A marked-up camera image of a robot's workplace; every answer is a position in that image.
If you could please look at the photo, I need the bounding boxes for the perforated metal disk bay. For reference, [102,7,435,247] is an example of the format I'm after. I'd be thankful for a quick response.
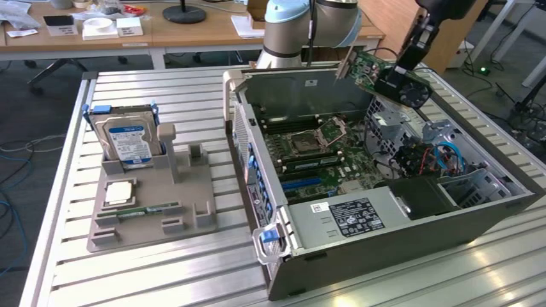
[366,94,428,162]

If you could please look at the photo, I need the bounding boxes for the silver disk bay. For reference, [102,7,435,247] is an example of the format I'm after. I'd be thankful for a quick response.
[437,168,512,209]

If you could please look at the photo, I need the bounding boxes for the blue disk caddy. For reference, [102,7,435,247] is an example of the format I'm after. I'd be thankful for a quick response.
[79,100,166,161]

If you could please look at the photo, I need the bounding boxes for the silver CPU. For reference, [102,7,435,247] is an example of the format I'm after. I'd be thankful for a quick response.
[102,181,136,205]

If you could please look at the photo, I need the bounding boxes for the grey parts rack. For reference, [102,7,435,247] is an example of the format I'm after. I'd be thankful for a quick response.
[86,123,221,254]

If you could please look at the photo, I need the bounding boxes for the white control box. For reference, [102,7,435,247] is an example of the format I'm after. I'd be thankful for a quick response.
[443,40,475,72]

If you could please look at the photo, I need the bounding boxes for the wooden cabinet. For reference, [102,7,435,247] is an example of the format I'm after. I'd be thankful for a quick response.
[369,0,489,74]

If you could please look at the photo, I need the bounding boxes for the open grey PC case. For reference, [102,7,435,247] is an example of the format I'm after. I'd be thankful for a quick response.
[221,62,546,302]

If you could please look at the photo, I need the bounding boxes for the flat white box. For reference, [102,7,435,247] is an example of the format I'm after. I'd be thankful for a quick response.
[81,25,121,42]

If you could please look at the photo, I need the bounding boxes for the CPU socket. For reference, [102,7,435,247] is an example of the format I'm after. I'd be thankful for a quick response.
[285,129,329,158]

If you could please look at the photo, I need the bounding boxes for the green motherboard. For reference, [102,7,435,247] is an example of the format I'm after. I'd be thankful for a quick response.
[250,113,396,206]

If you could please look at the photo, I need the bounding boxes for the white box black top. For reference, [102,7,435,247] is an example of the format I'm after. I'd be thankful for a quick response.
[41,15,78,37]

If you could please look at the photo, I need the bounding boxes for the metal socket cover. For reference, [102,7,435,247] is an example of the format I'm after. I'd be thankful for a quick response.
[314,116,349,147]

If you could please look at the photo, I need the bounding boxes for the hard disk blue label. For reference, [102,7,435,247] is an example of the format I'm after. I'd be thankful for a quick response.
[90,109,157,168]

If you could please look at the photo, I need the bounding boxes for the blue expansion slot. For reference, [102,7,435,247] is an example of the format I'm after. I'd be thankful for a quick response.
[280,177,324,192]

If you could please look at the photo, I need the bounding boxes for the clear plastic bag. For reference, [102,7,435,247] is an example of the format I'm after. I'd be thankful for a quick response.
[0,1,35,30]

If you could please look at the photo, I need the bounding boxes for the white paper stack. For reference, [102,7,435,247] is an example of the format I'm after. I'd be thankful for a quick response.
[229,14,268,40]

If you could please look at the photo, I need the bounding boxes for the green black graphics card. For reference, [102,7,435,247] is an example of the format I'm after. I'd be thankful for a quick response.
[334,46,435,109]

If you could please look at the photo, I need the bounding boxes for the black expansion slot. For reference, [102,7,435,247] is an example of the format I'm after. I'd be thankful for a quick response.
[277,169,320,184]

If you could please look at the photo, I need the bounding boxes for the brown cardboard box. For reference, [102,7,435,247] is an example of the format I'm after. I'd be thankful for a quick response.
[246,0,270,22]

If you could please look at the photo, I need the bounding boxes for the red white card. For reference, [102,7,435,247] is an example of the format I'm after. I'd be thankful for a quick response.
[5,28,39,38]

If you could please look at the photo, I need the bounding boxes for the blue wire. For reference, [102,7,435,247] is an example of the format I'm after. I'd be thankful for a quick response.
[433,141,468,177]

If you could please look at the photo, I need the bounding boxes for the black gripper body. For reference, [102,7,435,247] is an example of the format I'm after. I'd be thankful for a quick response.
[415,0,479,24]

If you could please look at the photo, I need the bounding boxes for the wooden desk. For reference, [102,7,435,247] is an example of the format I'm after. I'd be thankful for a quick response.
[0,0,387,62]

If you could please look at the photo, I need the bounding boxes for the white tape roll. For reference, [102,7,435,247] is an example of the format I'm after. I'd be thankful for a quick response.
[83,17,112,32]

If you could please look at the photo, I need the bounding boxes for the silver chipset heatsink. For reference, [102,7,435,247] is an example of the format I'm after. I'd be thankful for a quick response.
[338,181,365,194]

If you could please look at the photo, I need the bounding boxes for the black round lamp base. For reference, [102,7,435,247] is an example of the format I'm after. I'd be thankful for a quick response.
[161,0,208,24]

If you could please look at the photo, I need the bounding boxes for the white labelled box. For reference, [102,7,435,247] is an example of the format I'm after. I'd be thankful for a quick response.
[114,17,142,38]

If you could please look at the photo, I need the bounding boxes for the red small item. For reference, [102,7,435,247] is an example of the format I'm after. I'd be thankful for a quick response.
[121,3,145,17]

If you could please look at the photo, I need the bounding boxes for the grey power supply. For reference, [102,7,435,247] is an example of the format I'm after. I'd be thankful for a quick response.
[286,187,413,251]

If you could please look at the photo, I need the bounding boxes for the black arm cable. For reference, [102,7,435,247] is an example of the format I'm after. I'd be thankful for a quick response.
[305,0,318,67]

